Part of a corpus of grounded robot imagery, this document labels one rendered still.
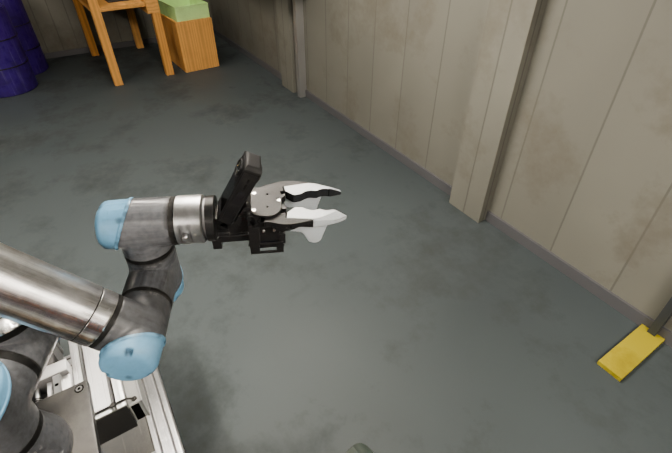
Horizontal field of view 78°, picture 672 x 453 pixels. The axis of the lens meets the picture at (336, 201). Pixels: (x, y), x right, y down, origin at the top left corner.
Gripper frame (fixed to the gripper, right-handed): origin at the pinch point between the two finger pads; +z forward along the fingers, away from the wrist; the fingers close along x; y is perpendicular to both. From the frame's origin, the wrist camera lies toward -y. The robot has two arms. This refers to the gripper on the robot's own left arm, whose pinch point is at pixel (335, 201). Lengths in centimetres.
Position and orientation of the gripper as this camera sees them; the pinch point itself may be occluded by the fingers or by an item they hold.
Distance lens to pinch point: 66.2
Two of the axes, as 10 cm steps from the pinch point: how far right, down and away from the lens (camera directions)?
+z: 9.9, -0.6, 1.4
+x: 1.5, 6.4, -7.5
